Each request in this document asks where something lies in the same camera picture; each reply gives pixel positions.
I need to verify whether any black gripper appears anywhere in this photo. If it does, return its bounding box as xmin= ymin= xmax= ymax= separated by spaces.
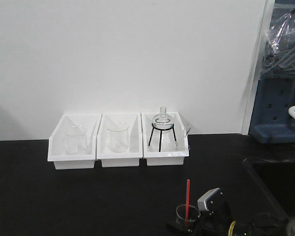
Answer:
xmin=166 ymin=203 xmax=233 ymax=236

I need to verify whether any clear glass beaker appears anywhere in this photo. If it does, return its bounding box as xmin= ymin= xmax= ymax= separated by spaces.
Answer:
xmin=176 ymin=205 xmax=201 ymax=227

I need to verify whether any red plastic spoon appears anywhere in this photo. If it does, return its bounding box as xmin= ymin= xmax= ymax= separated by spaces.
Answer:
xmin=184 ymin=179 xmax=190 ymax=227

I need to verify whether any glass beaker in middle bin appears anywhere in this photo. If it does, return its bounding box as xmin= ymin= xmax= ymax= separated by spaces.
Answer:
xmin=107 ymin=122 xmax=129 ymax=153

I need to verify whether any glass beaker in bin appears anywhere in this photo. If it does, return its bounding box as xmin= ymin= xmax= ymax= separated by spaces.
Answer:
xmin=64 ymin=125 xmax=88 ymax=155
xmin=107 ymin=122 xmax=129 ymax=153

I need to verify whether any glass beaker in left bin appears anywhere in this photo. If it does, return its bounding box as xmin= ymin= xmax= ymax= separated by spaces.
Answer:
xmin=64 ymin=125 xmax=88 ymax=155

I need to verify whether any black sink basin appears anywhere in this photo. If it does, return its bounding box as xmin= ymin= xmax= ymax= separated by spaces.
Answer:
xmin=242 ymin=158 xmax=295 ymax=218

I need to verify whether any white plastic bin right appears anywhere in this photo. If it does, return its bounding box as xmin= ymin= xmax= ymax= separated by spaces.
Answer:
xmin=141 ymin=112 xmax=190 ymax=166

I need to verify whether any white plastic bin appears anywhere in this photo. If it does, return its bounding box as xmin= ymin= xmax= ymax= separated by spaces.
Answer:
xmin=96 ymin=113 xmax=143 ymax=168
xmin=47 ymin=114 xmax=102 ymax=170
xmin=141 ymin=112 xmax=190 ymax=166

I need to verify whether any round glass flask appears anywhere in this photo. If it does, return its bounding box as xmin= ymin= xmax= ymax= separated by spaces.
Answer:
xmin=152 ymin=106 xmax=174 ymax=130

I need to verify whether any white plastic bin middle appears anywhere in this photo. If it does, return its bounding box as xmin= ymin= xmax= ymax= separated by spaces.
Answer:
xmin=96 ymin=113 xmax=143 ymax=168

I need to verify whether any blue pegboard drying rack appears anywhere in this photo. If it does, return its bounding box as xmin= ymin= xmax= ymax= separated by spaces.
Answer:
xmin=249 ymin=0 xmax=295 ymax=144

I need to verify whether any white plastic bin left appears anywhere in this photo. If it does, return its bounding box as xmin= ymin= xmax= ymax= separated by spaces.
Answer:
xmin=47 ymin=114 xmax=102 ymax=170

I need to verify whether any clear plastic wrap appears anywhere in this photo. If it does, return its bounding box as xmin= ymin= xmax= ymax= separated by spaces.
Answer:
xmin=262 ymin=4 xmax=295 ymax=78

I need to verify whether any yellow cable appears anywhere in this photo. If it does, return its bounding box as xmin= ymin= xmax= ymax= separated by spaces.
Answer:
xmin=228 ymin=220 xmax=237 ymax=236

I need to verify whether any black wire tripod stand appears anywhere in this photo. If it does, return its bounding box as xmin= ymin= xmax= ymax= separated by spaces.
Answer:
xmin=148 ymin=124 xmax=177 ymax=152

